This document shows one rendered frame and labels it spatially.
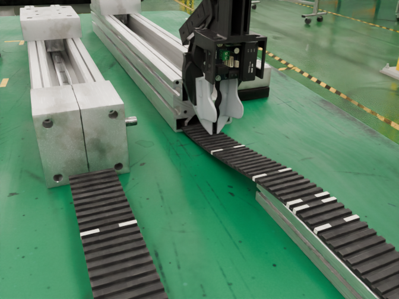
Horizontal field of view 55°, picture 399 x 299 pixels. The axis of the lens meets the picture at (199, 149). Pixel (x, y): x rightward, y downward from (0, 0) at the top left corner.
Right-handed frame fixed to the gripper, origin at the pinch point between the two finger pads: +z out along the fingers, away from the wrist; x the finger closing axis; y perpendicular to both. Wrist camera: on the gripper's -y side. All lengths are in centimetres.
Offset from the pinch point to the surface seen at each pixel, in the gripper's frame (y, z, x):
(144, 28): -45.9, -5.1, 2.7
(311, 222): 25.9, -1.5, -1.9
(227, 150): 7.6, 0.5, -1.2
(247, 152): 9.0, 0.5, 1.1
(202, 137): 1.7, 1.2, -2.2
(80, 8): -188, 10, 4
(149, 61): -16.2, -5.5, -4.7
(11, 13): -192, 12, -31
